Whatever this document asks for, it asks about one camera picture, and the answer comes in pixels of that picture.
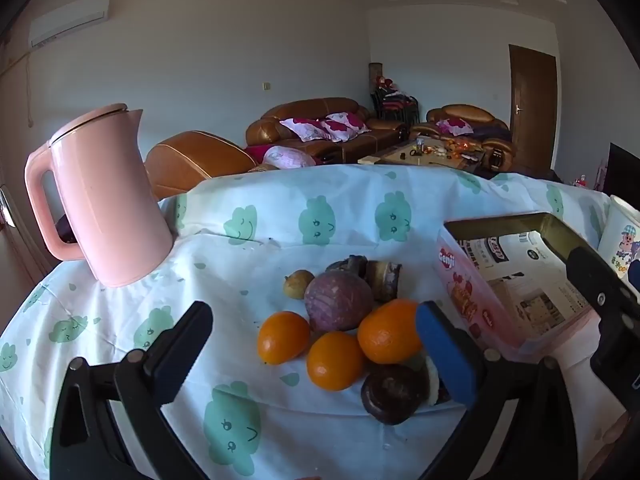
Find brown leather three-seat sofa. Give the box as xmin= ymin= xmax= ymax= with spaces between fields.
xmin=245 ymin=97 xmax=408 ymax=163

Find metal tray box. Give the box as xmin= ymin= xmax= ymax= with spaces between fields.
xmin=457 ymin=230 xmax=593 ymax=348

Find white-fleshed fruit half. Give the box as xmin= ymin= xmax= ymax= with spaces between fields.
xmin=422 ymin=355 xmax=453 ymax=406

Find brown cream-edged fruit piece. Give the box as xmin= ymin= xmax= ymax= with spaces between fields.
xmin=365 ymin=260 xmax=402 ymax=303

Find stacked dark chairs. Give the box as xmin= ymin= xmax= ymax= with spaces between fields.
xmin=370 ymin=87 xmax=418 ymax=126

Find brown leather sofa with stripes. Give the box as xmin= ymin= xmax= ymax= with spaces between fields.
xmin=144 ymin=131 xmax=271 ymax=201

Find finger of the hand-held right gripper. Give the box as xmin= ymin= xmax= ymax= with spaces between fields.
xmin=566 ymin=246 xmax=640 ymax=321

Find white cartoon mug with lid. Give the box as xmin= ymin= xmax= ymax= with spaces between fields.
xmin=597 ymin=195 xmax=640 ymax=278

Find pale pink pillow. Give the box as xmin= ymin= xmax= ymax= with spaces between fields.
xmin=262 ymin=146 xmax=316 ymax=170

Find purple round fruit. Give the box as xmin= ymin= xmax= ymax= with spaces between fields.
xmin=304 ymin=269 xmax=375 ymax=333

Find black television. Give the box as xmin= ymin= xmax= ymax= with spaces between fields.
xmin=607 ymin=142 xmax=640 ymax=196

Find dark maroon round object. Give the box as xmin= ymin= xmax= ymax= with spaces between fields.
xmin=55 ymin=214 xmax=78 ymax=245

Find white wall air conditioner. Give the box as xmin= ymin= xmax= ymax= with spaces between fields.
xmin=27 ymin=0 xmax=111 ymax=50

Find floral white magenta pillow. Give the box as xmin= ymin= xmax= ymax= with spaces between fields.
xmin=279 ymin=117 xmax=333 ymax=143
xmin=320 ymin=111 xmax=371 ymax=142
xmin=435 ymin=116 xmax=473 ymax=136

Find brown leather armchair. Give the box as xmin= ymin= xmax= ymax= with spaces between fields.
xmin=425 ymin=105 xmax=518 ymax=168

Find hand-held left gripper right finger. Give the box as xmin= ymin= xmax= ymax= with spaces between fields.
xmin=415 ymin=301 xmax=596 ymax=480

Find wooden glass-top coffee table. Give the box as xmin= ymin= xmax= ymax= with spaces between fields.
xmin=357 ymin=137 xmax=486 ymax=176

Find dark purple fruit piece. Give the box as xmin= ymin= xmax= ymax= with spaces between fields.
xmin=325 ymin=255 xmax=368 ymax=281

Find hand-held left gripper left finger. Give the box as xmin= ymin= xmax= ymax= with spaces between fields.
xmin=50 ymin=301 xmax=213 ymax=480

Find dark round mangosteen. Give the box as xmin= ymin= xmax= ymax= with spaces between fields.
xmin=361 ymin=362 xmax=431 ymax=426

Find pink electric kettle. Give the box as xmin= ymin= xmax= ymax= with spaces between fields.
xmin=25 ymin=103 xmax=174 ymax=288

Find brown wooden door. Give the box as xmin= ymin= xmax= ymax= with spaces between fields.
xmin=509 ymin=44 xmax=558 ymax=171

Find yellow-green round fruit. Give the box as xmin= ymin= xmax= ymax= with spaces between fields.
xmin=283 ymin=270 xmax=316 ymax=301

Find cloud-print white tablecloth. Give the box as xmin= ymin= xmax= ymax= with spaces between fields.
xmin=0 ymin=164 xmax=640 ymax=480

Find orange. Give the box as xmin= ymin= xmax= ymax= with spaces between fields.
xmin=257 ymin=311 xmax=311 ymax=365
xmin=357 ymin=299 xmax=426 ymax=365
xmin=306 ymin=331 xmax=366 ymax=392

